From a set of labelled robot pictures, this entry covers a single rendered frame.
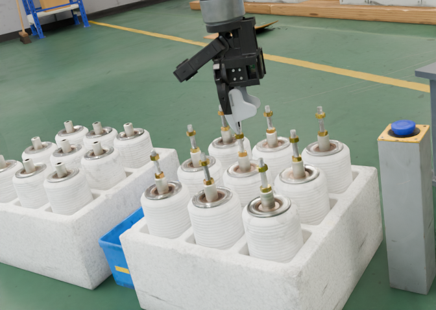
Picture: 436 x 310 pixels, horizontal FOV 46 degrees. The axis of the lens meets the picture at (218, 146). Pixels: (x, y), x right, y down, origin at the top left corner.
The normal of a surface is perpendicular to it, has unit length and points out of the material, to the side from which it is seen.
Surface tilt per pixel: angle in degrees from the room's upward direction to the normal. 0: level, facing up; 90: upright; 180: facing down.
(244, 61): 90
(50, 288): 0
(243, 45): 90
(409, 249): 90
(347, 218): 90
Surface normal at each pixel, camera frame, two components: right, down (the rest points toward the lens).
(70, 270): -0.53, 0.41
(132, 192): 0.83, 0.05
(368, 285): -0.19, -0.91
